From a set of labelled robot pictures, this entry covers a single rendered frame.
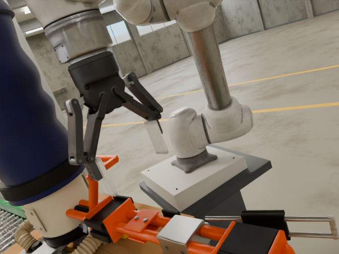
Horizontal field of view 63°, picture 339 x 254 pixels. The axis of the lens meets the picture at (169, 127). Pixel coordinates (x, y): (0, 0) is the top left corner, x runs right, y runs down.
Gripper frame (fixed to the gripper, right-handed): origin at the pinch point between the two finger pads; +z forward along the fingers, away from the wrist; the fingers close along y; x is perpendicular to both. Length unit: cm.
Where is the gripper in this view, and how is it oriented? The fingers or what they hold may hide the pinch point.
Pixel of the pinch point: (136, 167)
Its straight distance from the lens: 50.7
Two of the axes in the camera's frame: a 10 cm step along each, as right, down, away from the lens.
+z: 3.4, 9.0, 2.8
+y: -6.0, 4.4, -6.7
